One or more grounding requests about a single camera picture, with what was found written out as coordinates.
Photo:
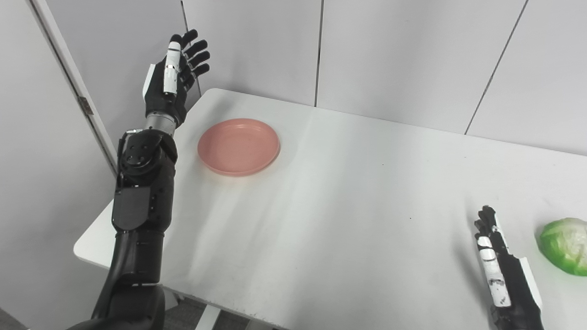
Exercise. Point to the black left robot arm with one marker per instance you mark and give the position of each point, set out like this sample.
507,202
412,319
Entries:
142,206

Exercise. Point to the green white cabbage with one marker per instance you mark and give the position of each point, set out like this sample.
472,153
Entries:
566,247

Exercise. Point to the metal door hinge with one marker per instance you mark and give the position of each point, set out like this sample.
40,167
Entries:
85,105

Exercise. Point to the pink round plate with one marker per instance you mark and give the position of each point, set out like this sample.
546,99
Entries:
238,146

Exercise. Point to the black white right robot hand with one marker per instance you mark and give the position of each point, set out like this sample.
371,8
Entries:
516,288

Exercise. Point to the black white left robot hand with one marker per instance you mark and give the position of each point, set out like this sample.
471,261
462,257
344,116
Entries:
161,96

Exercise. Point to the white table leg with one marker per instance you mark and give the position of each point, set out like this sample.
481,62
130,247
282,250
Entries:
207,318

